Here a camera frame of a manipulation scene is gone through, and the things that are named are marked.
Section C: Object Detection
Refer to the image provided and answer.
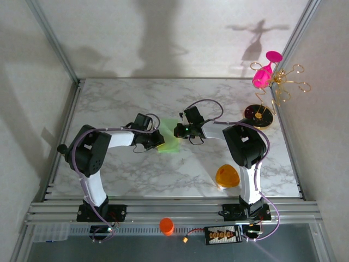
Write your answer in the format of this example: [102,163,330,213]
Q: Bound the green square paper sheet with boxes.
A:
[157,117,182,153]

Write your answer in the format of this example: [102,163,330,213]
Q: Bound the orange translucent cup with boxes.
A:
[215,164,241,189]

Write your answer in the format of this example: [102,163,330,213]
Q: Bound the pink wine glass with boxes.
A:
[251,50,284,90]

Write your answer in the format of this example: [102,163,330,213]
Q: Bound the orange plastic cylinder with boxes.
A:
[159,217,175,236]

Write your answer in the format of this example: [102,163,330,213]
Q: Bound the black controller box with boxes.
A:
[89,225,115,236]
[242,224,264,237]

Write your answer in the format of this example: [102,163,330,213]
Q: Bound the black charger board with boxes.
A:
[204,225,243,245]

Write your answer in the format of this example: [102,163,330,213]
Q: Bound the clear plastic organizer box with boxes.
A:
[32,222,70,243]

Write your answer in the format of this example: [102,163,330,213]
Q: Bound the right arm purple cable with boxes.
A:
[179,98,281,243]

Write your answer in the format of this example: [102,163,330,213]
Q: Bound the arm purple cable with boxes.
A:
[179,98,281,243]
[69,113,161,244]

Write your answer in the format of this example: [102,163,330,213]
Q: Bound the gold wire glass rack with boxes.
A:
[242,62,312,129]

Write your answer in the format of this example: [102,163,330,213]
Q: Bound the aluminium mounting rail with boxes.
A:
[24,200,322,226]

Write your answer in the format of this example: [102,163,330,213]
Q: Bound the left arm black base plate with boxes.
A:
[76,204,128,222]

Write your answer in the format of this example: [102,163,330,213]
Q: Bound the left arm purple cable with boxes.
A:
[69,113,161,244]

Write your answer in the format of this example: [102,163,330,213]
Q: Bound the aluminium side rail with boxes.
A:
[40,79,82,201]
[271,80,305,199]

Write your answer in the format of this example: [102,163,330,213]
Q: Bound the grey slotted cable duct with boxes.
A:
[68,225,208,237]

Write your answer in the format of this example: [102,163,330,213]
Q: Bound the yellow connector red wire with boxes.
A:
[182,228,208,244]

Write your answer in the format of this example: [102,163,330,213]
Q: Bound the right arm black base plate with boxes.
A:
[222,203,272,222]

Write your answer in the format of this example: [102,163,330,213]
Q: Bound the aluminium frame post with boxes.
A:
[26,0,81,85]
[268,0,320,91]

